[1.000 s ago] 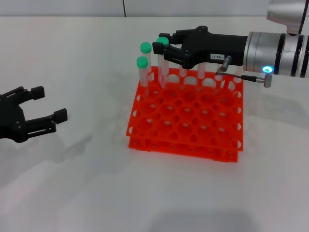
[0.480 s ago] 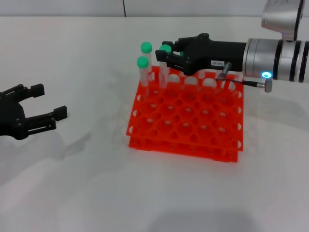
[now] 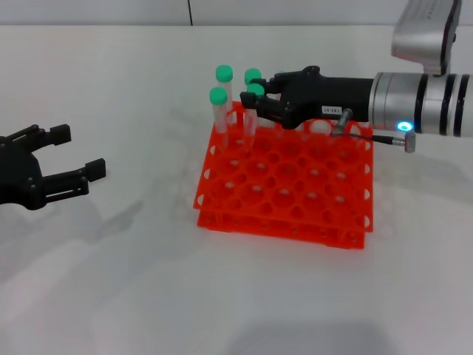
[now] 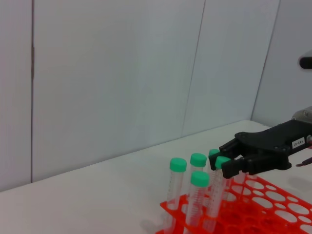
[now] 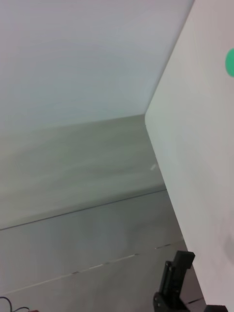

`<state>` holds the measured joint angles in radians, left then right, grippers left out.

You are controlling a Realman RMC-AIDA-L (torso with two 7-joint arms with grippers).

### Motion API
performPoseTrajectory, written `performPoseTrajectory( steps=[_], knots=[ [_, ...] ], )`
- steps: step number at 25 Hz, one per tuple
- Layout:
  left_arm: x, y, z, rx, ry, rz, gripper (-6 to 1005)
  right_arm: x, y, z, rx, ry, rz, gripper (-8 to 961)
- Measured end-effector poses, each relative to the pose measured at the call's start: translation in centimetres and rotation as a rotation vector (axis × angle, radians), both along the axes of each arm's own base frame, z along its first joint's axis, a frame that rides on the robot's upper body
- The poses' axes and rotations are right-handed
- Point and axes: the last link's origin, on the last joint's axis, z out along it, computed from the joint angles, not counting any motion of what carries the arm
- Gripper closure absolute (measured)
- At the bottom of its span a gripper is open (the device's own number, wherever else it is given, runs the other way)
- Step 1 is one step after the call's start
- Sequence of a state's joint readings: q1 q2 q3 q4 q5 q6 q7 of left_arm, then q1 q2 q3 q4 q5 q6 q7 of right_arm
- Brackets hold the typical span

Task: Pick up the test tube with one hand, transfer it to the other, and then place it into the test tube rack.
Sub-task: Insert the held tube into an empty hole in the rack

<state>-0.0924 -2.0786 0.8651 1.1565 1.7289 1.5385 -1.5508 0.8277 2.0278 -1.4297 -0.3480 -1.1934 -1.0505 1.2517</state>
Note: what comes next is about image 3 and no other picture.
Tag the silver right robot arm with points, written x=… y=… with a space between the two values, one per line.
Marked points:
x=425 y=103

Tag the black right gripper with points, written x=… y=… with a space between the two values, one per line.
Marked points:
x=318 y=98

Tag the orange test tube rack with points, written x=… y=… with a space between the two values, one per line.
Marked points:
x=281 y=199

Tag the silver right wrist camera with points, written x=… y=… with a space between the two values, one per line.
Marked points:
x=421 y=33

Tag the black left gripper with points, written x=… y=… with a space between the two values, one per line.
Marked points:
x=18 y=174

